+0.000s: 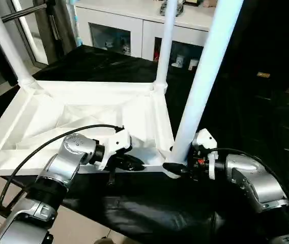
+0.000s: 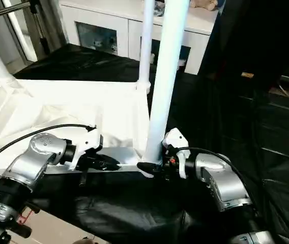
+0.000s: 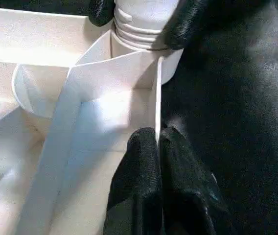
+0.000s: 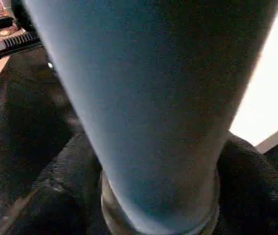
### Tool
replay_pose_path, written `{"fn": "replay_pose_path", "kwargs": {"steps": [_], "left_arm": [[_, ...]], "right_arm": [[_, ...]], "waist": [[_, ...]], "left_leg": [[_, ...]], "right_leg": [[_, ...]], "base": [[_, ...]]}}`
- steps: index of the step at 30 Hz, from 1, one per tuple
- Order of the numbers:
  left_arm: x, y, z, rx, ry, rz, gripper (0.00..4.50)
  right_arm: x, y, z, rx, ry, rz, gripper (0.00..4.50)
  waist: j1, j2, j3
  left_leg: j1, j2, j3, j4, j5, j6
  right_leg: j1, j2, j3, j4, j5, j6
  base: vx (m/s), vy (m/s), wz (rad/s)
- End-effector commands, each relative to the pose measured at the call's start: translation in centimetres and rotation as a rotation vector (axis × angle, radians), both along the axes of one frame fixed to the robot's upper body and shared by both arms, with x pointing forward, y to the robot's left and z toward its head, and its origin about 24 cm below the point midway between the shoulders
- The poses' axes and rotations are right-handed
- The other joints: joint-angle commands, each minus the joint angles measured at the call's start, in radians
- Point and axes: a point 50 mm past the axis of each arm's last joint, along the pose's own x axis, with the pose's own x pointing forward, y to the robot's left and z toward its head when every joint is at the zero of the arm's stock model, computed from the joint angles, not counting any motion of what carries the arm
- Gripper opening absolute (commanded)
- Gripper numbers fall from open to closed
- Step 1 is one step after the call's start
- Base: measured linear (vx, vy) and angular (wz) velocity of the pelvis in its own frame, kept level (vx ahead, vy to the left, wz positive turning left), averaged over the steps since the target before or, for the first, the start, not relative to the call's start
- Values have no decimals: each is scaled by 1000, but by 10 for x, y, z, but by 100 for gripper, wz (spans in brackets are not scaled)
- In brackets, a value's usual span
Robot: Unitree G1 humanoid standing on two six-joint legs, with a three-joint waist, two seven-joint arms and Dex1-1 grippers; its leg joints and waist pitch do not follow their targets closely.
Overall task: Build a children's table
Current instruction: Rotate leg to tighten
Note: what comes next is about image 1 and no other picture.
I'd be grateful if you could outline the white glass-door cabinet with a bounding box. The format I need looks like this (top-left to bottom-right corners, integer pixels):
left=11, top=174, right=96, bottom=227
left=72, top=0, right=217, bottom=70

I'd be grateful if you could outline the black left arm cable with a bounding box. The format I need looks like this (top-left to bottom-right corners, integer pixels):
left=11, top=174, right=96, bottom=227
left=0, top=124, right=125, bottom=244

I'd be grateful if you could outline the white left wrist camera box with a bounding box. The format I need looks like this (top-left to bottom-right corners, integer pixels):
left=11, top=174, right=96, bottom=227
left=95, top=128, right=133, bottom=171

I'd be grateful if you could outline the grey crumpled bundle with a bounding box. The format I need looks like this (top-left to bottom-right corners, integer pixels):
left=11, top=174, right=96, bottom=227
left=160, top=0, right=185, bottom=16

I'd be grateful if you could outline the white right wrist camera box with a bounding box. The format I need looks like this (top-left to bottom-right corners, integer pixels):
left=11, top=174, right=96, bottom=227
left=191, top=129, right=219, bottom=180

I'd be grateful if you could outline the white plastic table leg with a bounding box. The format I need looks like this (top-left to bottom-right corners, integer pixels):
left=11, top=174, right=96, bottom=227
left=153, top=0, right=179, bottom=94
left=164, top=0, right=245, bottom=174
left=0, top=0, right=38, bottom=90

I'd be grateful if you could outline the grey metal rack frame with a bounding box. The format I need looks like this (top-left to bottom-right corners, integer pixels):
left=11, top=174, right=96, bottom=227
left=0, top=0, right=74, bottom=82

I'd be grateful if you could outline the black work mat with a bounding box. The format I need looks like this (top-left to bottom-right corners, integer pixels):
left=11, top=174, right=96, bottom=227
left=0, top=45, right=289, bottom=244

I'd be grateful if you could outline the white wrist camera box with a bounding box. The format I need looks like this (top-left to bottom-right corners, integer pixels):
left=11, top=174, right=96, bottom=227
left=191, top=129, right=219, bottom=180
left=95, top=128, right=133, bottom=171

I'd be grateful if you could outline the white plastic table top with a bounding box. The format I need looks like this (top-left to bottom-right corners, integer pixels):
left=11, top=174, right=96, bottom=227
left=0, top=80, right=182, bottom=179

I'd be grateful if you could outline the light blue plastic strip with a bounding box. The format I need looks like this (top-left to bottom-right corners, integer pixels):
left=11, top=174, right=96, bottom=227
left=67, top=0, right=83, bottom=47

